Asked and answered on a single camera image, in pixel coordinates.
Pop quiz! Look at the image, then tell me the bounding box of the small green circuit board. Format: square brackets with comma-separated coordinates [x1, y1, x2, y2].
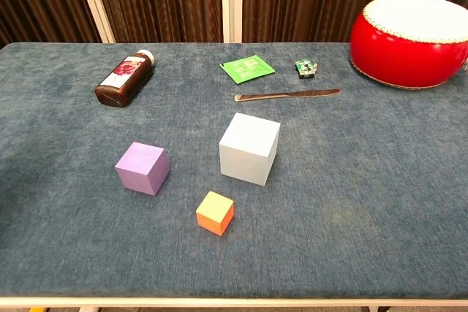
[294, 58, 319, 80]

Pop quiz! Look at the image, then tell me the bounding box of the blue fabric table mat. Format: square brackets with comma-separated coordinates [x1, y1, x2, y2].
[0, 42, 468, 300]

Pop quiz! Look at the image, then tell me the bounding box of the red drum white skin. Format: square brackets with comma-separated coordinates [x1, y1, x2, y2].
[348, 0, 468, 91]

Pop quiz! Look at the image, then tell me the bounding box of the purple wooden cube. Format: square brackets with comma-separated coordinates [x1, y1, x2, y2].
[114, 141, 171, 197]

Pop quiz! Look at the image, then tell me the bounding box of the small orange cube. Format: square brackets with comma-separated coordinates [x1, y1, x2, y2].
[195, 190, 235, 237]

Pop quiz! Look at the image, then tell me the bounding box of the dark juice bottle white cap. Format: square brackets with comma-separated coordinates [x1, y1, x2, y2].
[94, 49, 156, 108]

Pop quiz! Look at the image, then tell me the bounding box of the large light blue cube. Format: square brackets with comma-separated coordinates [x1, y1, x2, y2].
[219, 112, 282, 187]

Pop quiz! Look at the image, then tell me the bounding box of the metal table knife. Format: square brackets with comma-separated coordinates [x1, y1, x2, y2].
[233, 88, 341, 103]

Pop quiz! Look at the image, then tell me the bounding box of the green foil sachet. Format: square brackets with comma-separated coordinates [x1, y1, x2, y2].
[219, 54, 276, 85]

